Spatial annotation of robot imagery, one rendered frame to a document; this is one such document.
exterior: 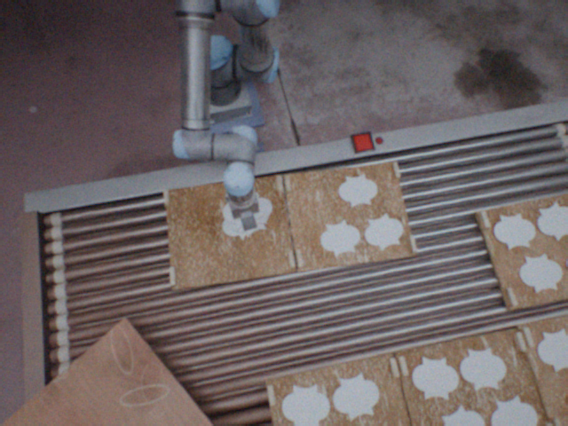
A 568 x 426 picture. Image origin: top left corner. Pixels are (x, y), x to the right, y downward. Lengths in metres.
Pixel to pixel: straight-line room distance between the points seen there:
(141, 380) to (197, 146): 0.68
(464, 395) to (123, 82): 2.45
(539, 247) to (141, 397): 1.37
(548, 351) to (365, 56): 2.04
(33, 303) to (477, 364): 1.41
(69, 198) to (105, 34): 1.70
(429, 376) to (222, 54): 1.21
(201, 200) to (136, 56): 1.67
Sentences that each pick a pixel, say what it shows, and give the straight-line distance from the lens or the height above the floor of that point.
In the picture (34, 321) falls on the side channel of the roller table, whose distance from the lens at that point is 1.62.
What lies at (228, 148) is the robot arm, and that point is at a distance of 1.18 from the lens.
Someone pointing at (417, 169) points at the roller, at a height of 0.92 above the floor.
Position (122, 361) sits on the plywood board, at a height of 1.04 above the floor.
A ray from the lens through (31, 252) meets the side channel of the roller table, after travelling 1.66.
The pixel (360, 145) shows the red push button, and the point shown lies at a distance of 1.66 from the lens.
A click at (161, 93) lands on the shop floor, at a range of 2.88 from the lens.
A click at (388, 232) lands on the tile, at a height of 0.94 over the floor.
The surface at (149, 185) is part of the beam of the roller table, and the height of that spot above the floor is 0.92.
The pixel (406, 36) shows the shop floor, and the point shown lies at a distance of 3.19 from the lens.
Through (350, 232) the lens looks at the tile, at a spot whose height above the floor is 0.94.
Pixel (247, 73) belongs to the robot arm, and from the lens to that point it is 1.51.
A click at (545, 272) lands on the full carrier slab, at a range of 1.74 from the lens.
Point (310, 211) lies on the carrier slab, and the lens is 1.53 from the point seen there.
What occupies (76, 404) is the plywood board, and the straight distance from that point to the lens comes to 1.47.
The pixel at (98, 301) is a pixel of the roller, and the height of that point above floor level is 0.92.
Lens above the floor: 2.40
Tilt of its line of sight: 73 degrees down
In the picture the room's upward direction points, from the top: 8 degrees clockwise
